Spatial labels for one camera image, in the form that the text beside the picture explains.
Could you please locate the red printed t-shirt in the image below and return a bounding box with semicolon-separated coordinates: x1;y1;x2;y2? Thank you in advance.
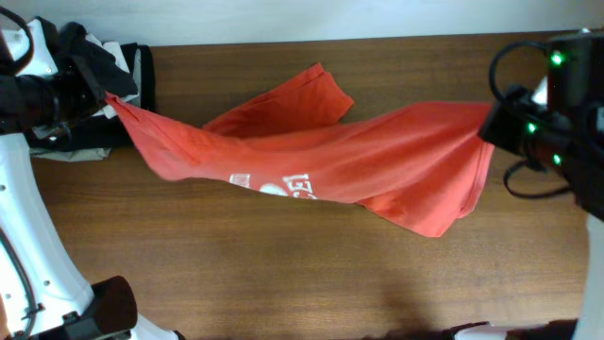
108;64;494;237

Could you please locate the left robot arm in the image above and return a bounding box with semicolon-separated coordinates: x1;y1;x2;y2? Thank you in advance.
1;9;180;340

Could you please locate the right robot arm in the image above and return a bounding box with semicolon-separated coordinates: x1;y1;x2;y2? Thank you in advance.
447;28;603;340

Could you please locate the black folded garment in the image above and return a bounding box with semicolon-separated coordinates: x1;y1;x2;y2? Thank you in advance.
25;42;156;152

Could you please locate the grey folded garment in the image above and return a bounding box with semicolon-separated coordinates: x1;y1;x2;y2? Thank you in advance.
29;148;111;162

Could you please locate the black Nike t-shirt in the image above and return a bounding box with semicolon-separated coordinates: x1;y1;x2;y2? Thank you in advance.
35;16;136;97

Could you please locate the white folded garment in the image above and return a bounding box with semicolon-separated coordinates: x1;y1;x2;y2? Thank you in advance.
85;33;142;106

